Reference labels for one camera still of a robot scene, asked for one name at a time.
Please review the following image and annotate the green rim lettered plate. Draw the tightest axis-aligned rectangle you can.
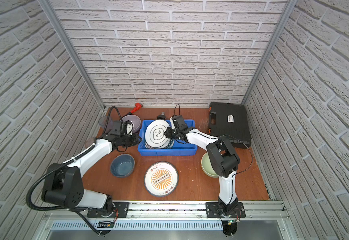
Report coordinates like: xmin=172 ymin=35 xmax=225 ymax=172
xmin=144 ymin=140 xmax=174 ymax=149

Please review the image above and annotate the dark blue ceramic bowl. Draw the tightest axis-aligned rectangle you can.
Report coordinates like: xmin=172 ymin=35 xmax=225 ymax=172
xmin=110 ymin=154 xmax=135 ymax=178

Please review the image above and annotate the white plate green clover motif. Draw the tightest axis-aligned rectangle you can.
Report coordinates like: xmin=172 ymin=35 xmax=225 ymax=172
xmin=145 ymin=120 xmax=170 ymax=149

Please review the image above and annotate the lilac ceramic bowl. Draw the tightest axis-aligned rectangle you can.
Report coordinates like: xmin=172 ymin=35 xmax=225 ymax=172
xmin=122 ymin=115 xmax=141 ymax=133

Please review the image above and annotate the light green ceramic bowl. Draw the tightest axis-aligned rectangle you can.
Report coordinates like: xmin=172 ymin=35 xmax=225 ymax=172
xmin=201 ymin=153 xmax=219 ymax=178

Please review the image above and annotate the white plate orange sunburst motif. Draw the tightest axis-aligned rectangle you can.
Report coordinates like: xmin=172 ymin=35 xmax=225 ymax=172
xmin=144 ymin=162 xmax=179 ymax=197

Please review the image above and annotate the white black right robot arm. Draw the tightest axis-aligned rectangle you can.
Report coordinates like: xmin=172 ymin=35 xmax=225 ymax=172
xmin=164 ymin=127 xmax=240 ymax=210

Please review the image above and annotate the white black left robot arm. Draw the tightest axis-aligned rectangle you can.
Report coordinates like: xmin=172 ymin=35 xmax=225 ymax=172
xmin=41 ymin=133 xmax=142 ymax=215

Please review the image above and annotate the blue plastic bin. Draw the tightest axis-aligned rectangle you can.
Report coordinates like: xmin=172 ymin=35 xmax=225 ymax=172
xmin=137 ymin=120 xmax=198 ymax=157

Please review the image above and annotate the small grey black device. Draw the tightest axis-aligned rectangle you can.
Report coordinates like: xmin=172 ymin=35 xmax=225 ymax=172
xmin=156 ymin=112 xmax=166 ymax=120

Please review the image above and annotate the frosted tall plastic tumbler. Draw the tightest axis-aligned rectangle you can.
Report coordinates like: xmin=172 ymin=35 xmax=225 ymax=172
xmin=98 ymin=116 xmax=113 ymax=129

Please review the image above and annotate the clear glass cup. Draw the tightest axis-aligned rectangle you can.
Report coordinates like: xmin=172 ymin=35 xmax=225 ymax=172
xmin=84 ymin=137 xmax=97 ymax=149

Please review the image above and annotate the red black hand tool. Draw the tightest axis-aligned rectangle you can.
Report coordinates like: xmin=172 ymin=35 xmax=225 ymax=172
xmin=124 ymin=103 xmax=142 ymax=117

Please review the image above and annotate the black plastic tool case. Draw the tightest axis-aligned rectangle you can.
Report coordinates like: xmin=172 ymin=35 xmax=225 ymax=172
xmin=209 ymin=102 xmax=252 ymax=149

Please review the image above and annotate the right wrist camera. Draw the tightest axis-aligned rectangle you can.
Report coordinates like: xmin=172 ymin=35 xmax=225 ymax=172
xmin=170 ymin=115 xmax=188 ymax=131

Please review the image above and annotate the left robot arm base plate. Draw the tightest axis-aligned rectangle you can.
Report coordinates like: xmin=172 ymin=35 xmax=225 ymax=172
xmin=87 ymin=202 xmax=129 ymax=219

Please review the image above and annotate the right robot arm base plate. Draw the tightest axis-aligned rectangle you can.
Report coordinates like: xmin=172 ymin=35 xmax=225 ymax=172
xmin=205 ymin=201 xmax=246 ymax=219

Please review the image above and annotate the aluminium mounting rail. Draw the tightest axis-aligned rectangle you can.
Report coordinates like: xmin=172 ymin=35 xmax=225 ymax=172
xmin=46 ymin=200 xmax=289 ymax=223

